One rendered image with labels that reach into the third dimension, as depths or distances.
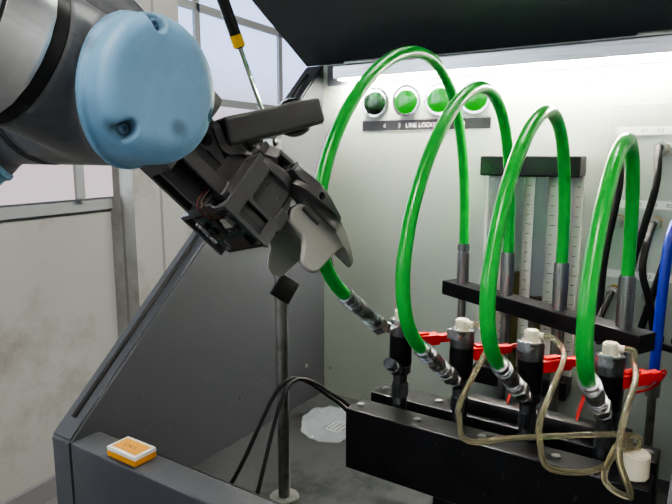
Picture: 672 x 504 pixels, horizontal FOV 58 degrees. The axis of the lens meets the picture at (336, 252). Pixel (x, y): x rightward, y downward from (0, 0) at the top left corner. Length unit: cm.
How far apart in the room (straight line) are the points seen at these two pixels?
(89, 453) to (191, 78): 56
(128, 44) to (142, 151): 5
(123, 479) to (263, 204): 38
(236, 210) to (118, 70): 22
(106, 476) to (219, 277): 32
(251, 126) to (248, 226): 9
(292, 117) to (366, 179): 53
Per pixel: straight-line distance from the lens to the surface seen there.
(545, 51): 94
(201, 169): 50
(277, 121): 55
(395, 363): 75
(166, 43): 32
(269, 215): 51
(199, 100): 33
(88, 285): 257
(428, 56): 78
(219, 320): 94
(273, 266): 58
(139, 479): 73
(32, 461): 259
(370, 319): 67
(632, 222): 73
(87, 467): 81
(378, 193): 107
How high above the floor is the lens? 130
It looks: 9 degrees down
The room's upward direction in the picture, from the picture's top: straight up
